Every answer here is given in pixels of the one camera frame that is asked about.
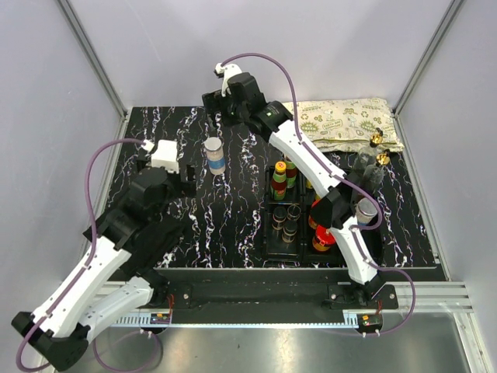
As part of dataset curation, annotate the white-lid granule jar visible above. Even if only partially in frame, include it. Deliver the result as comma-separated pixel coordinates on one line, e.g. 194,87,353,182
203,137,225,175
356,197,378,226

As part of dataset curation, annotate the yellow-cap green-label bottle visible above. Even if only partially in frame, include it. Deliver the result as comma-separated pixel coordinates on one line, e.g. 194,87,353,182
284,156,298,189
270,161,287,200

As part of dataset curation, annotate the yellow-cap green-label bottle front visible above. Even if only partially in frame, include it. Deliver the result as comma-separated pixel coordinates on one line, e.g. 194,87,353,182
270,161,287,200

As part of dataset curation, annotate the glass oil bottle gold spout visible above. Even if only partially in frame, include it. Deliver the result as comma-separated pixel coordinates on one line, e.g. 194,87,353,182
352,127,384,176

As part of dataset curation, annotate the red-lid chili sauce jar front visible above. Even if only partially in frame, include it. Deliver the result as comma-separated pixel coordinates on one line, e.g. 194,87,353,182
308,199,323,230

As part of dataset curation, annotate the red-lid chili sauce jar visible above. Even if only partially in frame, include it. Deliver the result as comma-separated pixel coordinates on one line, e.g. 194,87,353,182
312,225,336,253
308,199,323,230

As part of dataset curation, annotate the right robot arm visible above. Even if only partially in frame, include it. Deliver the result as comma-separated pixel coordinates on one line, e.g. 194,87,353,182
202,72,385,309

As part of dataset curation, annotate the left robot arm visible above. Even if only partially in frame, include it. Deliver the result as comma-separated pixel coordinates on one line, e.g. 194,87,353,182
12,166,196,371

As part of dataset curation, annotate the black cloth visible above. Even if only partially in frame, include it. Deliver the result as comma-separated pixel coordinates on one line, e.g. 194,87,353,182
84,204,184,278

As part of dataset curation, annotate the patterned cream folded cloth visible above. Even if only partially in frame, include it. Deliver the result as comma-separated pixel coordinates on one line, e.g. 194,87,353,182
284,97,405,152

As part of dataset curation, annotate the black organizer tray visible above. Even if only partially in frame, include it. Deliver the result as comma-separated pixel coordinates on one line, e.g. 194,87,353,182
262,162,385,269

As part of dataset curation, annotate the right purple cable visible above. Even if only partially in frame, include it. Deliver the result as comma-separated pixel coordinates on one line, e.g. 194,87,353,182
213,52,417,335

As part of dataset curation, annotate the purple cable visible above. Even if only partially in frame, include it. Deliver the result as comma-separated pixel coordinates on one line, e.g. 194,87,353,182
15,138,162,372
213,52,417,335

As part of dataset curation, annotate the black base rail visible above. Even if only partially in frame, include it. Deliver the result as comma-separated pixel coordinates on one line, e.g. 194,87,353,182
159,268,399,328

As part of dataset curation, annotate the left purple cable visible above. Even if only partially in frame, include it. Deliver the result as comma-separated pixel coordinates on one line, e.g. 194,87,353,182
15,138,162,372

